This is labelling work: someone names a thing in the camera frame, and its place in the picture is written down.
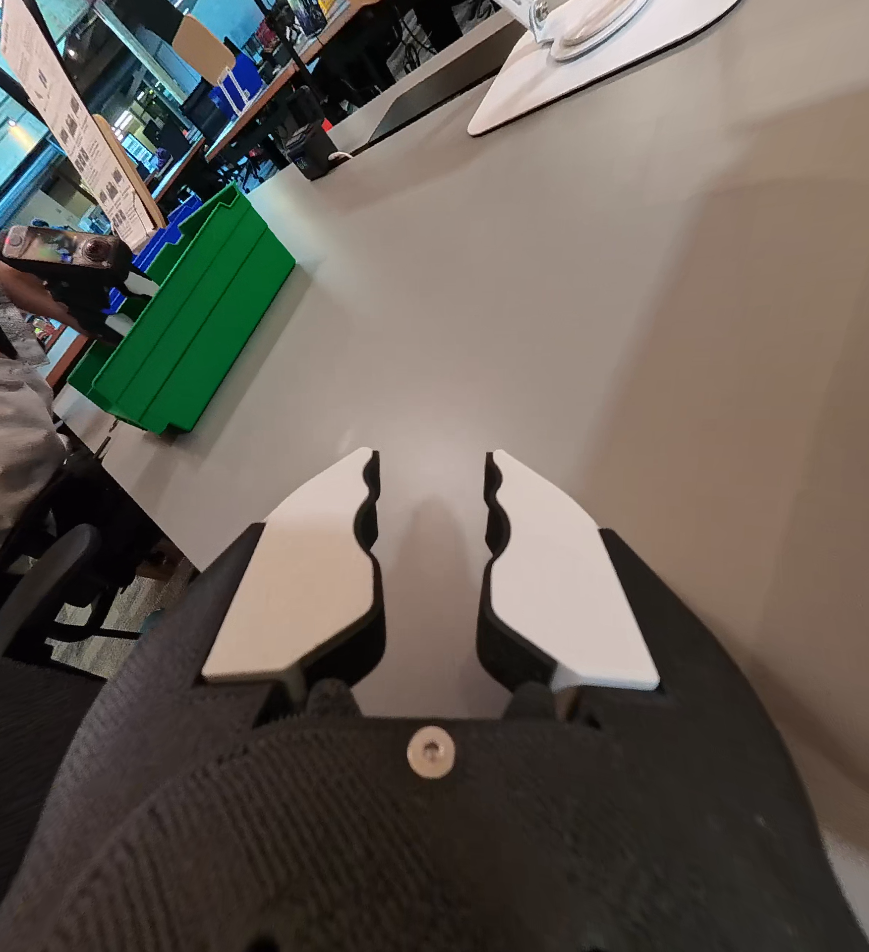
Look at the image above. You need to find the instruction sheet on stand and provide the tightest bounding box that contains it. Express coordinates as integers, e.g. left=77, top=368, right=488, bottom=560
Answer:
left=0, top=0, right=169, bottom=246

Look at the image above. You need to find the white document stand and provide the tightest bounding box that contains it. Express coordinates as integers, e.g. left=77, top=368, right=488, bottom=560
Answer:
left=467, top=0, right=744, bottom=137
left=173, top=15, right=257, bottom=114

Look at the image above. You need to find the black power adapter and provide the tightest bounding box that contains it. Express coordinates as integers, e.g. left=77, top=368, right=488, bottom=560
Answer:
left=286, top=122, right=342, bottom=181

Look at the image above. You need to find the grey desk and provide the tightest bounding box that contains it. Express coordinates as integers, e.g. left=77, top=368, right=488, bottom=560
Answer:
left=51, top=0, right=869, bottom=952

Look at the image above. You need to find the green plastic bin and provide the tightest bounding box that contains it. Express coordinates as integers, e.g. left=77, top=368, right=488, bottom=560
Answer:
left=67, top=182, right=297, bottom=436

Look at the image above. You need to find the black desk strip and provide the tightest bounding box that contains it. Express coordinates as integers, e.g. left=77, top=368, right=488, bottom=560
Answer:
left=352, top=67, right=513, bottom=155

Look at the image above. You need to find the black office chair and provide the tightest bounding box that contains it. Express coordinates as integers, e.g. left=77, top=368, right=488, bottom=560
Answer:
left=0, top=446, right=164, bottom=663

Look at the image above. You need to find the wood-edged desk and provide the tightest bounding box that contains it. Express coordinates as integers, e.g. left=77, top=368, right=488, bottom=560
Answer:
left=204, top=0, right=376, bottom=163

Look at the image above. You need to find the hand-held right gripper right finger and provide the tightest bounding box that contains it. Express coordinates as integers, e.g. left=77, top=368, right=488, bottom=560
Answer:
left=476, top=449, right=661, bottom=718

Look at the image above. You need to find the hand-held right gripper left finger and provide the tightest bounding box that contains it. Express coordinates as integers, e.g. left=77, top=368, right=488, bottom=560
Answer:
left=201, top=448, right=388, bottom=714

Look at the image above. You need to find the blue plastic bin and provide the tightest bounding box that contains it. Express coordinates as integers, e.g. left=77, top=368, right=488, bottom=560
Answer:
left=109, top=195, right=206, bottom=312

